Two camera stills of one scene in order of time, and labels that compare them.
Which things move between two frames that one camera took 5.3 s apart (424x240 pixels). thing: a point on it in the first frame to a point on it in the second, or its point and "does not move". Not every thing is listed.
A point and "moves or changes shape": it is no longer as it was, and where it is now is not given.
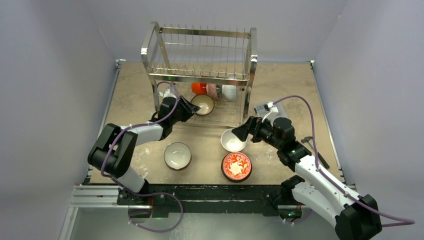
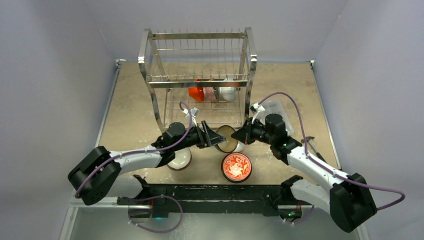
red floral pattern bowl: (236, 167) does not move
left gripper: (187, 114) to (211, 138)
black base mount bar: (170, 199) does not move
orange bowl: (198, 88) moves or changes shape
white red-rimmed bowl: (177, 156) does not move
